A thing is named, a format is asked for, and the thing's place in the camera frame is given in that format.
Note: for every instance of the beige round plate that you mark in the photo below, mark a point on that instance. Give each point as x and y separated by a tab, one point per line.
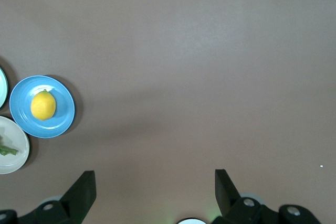
15	134

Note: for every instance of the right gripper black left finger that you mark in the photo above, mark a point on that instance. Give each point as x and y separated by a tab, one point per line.
78	200

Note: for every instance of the pale green round plate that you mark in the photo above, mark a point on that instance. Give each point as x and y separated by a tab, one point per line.
2	87

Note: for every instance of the yellow lemon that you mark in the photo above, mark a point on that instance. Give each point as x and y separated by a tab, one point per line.
43	106

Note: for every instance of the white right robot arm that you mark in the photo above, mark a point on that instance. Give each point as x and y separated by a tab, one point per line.
191	222

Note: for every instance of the blue round plate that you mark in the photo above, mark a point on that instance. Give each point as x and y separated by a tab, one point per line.
63	113

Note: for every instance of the green lettuce leaf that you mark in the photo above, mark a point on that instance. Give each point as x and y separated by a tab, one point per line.
8	151

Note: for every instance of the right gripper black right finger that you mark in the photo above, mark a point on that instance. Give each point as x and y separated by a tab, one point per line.
228	203

